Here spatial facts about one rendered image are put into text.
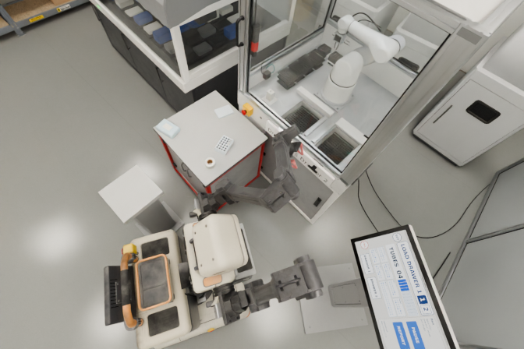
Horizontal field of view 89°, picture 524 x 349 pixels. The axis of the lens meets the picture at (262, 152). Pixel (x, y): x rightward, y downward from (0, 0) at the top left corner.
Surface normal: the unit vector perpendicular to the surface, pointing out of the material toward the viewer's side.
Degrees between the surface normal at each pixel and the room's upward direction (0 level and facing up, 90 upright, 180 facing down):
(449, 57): 90
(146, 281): 0
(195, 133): 0
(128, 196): 0
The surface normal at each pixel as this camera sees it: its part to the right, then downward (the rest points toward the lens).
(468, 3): 0.08, -0.50
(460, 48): -0.72, 0.57
